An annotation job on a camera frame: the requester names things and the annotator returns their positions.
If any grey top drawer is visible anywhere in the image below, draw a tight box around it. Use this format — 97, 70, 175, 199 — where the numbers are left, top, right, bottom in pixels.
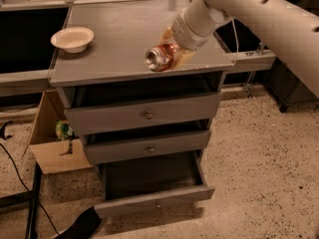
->
65, 93, 221, 135

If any grey drawer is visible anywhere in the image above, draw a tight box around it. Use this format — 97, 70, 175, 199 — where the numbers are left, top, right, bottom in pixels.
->
84, 129, 210, 164
65, 93, 221, 135
95, 150, 214, 217

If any green chip bag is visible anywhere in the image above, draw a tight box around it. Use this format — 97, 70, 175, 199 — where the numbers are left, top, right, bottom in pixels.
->
55, 120, 75, 140

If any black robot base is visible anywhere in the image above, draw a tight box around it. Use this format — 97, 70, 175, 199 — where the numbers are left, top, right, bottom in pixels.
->
53, 207, 102, 239

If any cardboard box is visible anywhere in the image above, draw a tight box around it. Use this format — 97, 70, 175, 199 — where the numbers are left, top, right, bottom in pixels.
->
29, 90, 91, 174

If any dark grey side cabinet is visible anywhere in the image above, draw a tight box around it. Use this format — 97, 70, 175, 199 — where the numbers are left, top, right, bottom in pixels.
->
266, 58, 319, 113

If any black metal floor bar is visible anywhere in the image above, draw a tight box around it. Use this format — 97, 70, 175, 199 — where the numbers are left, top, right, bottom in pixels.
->
0, 164, 42, 239

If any white bowl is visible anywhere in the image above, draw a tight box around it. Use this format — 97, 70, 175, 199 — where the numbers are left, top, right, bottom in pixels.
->
51, 27, 94, 54

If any grey metal rail frame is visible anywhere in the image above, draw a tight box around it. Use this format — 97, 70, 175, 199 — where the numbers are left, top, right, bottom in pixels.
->
0, 0, 295, 100

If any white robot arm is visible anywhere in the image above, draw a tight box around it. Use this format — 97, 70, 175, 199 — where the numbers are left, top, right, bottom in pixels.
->
160, 0, 319, 97

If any white cable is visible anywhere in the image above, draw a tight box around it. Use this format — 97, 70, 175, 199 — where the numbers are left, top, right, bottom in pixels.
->
230, 17, 240, 66

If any black floor cable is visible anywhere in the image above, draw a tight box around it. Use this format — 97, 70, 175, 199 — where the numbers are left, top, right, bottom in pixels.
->
0, 142, 60, 235

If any red coke can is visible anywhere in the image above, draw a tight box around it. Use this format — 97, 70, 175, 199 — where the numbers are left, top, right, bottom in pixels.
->
145, 43, 179, 72

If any grey three-drawer cabinet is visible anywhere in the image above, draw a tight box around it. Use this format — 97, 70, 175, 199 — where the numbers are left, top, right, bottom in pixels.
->
49, 0, 235, 219

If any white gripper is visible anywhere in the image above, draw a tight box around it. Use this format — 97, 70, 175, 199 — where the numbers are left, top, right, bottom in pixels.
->
160, 7, 215, 70

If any grey bottom drawer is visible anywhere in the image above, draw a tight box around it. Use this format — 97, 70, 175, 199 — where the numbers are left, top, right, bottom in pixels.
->
95, 150, 214, 217

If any grey middle drawer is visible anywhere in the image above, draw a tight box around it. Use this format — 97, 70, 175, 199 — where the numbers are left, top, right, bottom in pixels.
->
84, 129, 210, 164

